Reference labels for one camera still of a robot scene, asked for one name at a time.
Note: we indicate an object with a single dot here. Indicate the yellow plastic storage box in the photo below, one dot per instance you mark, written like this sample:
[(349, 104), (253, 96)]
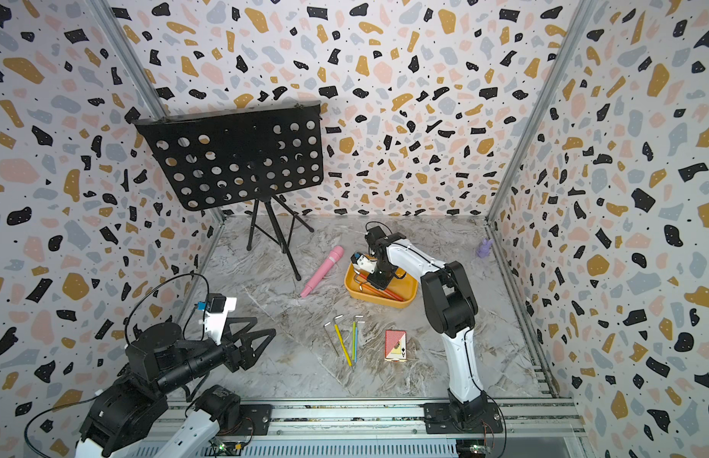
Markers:
[(399, 294)]

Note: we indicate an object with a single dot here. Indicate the black perforated music stand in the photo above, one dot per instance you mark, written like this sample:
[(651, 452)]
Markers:
[(244, 155)]

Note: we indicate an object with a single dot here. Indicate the aluminium corner post right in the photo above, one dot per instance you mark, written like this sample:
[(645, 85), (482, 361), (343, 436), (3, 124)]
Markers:
[(573, 36)]

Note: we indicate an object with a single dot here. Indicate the orange sleeved hex key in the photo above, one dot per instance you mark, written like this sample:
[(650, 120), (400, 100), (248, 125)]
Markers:
[(365, 286)]

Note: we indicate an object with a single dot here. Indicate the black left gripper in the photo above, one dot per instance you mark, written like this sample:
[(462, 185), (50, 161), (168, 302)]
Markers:
[(232, 355)]

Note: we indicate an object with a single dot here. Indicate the yellow sleeved hex key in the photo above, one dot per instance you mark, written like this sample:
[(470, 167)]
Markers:
[(340, 338)]

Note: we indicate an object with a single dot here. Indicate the playing card box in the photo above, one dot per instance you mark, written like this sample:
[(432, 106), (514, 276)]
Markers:
[(395, 345)]

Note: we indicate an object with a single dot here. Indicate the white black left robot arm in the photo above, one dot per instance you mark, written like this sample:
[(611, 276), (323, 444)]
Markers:
[(160, 361)]

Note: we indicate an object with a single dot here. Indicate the aluminium corner post left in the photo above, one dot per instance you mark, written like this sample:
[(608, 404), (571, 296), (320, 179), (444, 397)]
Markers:
[(131, 74)]

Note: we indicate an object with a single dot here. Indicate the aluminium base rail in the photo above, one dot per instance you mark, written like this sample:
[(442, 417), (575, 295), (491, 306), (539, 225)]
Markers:
[(372, 428)]

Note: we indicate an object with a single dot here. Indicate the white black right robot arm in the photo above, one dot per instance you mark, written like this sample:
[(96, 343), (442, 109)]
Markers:
[(450, 308)]

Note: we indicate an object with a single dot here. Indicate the aluminium corner post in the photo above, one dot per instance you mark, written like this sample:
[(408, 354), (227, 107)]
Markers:
[(573, 36), (131, 74)]

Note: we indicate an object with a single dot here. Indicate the second left robot arm base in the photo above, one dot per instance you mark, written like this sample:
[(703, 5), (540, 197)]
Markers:
[(218, 424)]

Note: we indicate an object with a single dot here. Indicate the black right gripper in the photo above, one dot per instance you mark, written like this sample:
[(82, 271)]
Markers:
[(380, 270)]

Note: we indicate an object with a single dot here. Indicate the pink cylindrical massager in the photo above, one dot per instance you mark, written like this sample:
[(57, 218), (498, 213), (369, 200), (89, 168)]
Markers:
[(334, 256)]

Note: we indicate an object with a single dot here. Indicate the purple rabbit toy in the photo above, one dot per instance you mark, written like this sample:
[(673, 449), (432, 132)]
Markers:
[(484, 249)]

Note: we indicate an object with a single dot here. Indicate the green sleeved hex key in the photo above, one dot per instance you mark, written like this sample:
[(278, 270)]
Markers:
[(353, 342)]

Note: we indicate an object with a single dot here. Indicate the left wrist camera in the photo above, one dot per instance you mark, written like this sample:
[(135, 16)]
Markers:
[(216, 308)]

